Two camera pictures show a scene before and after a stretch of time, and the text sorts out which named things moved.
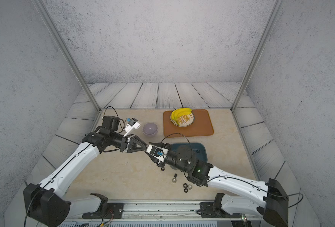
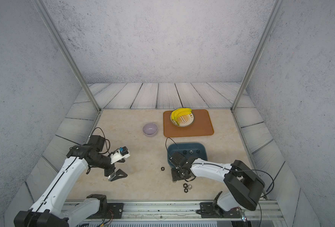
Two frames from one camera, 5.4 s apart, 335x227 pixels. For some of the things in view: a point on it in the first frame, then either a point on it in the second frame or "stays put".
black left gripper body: x=124 y=142 to x=110 y=169
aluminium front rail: x=154 y=211 stays put
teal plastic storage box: x=199 y=149 stays put
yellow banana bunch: x=178 y=112 stays put
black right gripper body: x=173 y=161 to x=176 y=174
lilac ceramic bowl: x=150 y=128 stays put
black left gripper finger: x=135 y=147 to x=117 y=175
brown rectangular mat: x=201 y=126 stays put
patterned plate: x=184 y=120 stays put
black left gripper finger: x=139 y=140 to x=122 y=160
